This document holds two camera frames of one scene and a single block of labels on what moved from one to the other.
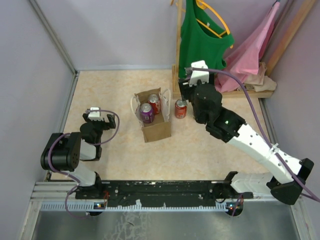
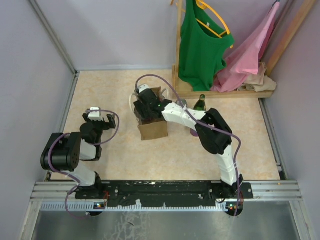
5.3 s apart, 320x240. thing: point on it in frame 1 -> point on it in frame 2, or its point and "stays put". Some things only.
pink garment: [244, 61] stays put
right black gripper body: [188, 93] -> [144, 111]
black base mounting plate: [190, 193] stays put
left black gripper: [111, 118] stays put
